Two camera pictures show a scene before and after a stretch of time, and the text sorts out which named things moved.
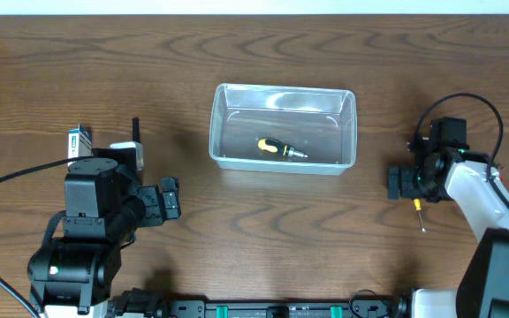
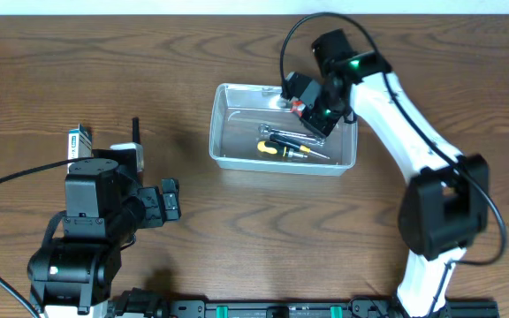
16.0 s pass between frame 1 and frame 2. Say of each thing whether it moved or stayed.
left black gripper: stayed
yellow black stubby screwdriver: stayed
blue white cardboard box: stayed
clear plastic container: stayed
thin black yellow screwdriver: moved
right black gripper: moved
